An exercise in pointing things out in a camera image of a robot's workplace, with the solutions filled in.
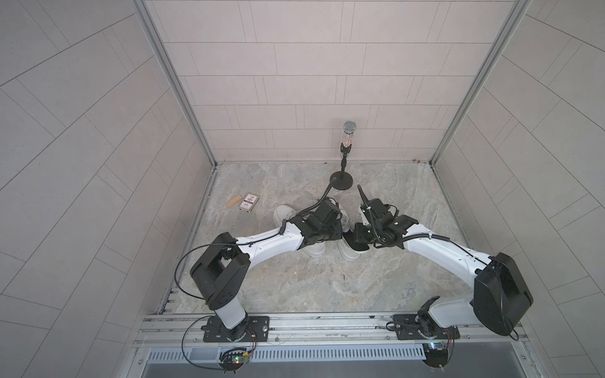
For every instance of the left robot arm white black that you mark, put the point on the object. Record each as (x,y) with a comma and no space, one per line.
(220,271)

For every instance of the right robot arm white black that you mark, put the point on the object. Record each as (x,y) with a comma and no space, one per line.
(500,296)

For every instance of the small printed card box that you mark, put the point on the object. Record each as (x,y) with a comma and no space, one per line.
(249,202)

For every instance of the controller board with cables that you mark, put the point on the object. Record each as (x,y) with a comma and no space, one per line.
(229,361)
(439,353)

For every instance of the aluminium mounting rail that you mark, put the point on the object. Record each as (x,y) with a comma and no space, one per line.
(284,329)

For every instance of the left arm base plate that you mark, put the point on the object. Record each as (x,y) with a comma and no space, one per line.
(251,328)

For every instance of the black insole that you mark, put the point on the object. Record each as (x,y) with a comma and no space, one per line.
(357,240)

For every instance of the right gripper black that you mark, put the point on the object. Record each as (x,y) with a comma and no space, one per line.
(358,226)

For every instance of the black stand with microphone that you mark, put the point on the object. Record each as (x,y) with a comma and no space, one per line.
(341,180)

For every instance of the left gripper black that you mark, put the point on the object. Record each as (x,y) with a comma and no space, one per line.
(337,227)

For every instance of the left controller board with cables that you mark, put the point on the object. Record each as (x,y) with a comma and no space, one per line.
(229,361)

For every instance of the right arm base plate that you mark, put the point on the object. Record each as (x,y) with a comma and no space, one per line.
(415,327)

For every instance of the small wooden block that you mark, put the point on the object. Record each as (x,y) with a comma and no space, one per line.
(234,201)

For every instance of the right controller board with cables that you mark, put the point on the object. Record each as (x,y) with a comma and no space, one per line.
(439,353)

